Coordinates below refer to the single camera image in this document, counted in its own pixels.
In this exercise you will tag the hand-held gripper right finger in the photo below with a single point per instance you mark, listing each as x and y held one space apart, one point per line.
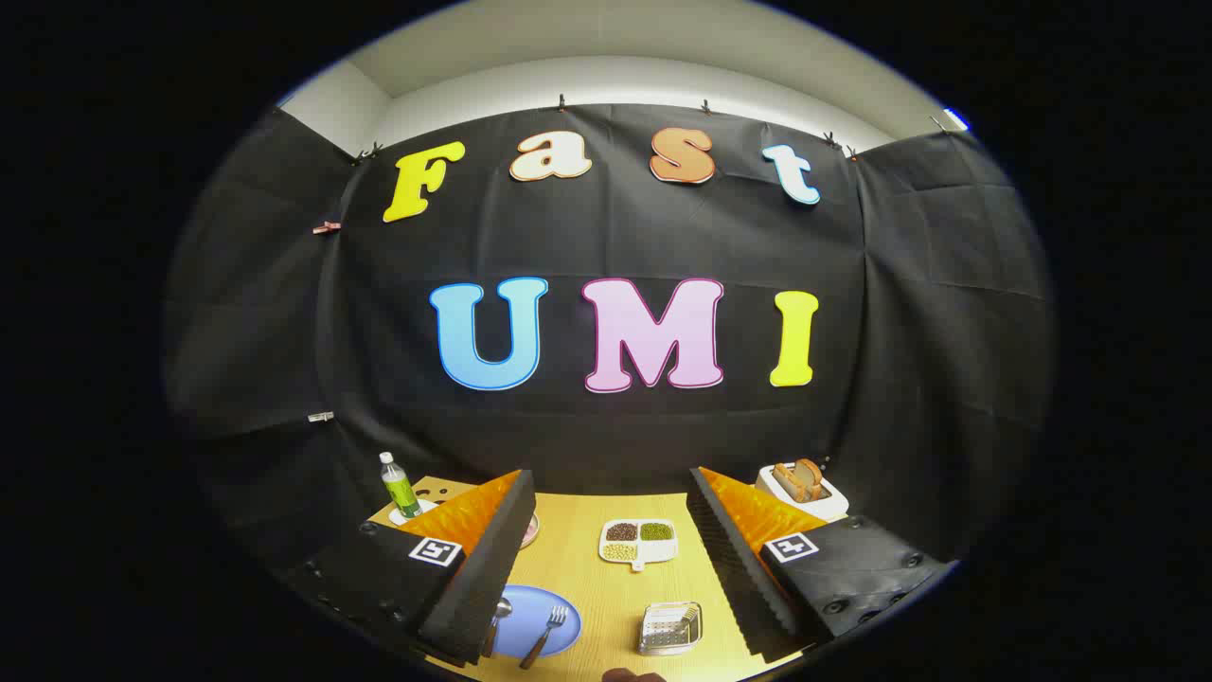
739 578

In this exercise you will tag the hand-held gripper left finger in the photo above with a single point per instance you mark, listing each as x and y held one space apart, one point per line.
488 578

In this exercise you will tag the oval plate of food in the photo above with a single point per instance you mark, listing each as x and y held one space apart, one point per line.
530 530

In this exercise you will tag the blue round plate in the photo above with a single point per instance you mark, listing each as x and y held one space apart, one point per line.
530 625

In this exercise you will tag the small white square tray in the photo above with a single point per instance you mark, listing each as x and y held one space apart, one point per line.
423 509

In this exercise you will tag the brown bread slice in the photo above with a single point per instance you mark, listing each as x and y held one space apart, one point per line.
810 474
788 483

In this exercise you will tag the white divided tray of beans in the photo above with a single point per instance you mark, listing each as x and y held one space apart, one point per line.
637 543

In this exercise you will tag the white toaster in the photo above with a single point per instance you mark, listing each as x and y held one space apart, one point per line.
833 507

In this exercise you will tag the green label plastic bottle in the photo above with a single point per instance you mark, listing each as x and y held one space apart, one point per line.
400 493

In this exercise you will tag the pink clothes peg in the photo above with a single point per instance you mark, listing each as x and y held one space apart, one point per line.
326 227

